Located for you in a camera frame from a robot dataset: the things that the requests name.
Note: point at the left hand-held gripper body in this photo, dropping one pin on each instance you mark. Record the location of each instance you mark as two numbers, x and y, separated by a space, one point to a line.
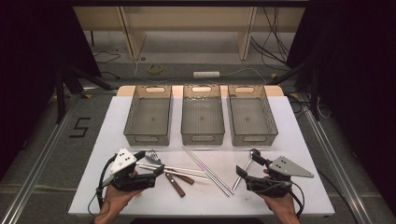
124 161

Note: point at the light wooden desk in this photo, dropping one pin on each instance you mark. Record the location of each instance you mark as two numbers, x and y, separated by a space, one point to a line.
186 14

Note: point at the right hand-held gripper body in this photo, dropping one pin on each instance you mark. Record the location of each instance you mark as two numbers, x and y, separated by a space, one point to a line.
267 185

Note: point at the yellow tape roll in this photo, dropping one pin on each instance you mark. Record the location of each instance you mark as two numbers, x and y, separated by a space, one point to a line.
149 69

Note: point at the black metal stand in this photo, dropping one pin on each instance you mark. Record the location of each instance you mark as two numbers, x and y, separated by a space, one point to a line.
315 99
59 99

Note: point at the aluminium rail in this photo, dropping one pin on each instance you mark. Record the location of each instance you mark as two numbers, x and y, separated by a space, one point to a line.
339 174
32 175
99 90

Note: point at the black curtain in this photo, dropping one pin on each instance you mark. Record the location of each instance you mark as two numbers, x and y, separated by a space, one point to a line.
31 62
358 62

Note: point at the person's left hand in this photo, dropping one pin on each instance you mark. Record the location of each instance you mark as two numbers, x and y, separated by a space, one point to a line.
116 200

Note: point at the white power strip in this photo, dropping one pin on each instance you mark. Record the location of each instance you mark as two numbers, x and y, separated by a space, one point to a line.
205 74

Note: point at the person's right hand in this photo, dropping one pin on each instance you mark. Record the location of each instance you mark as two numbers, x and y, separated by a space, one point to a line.
285 207

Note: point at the smoky transparent plastic bin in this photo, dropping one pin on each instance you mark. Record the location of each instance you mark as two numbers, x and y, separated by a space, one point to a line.
149 119
202 124
252 105

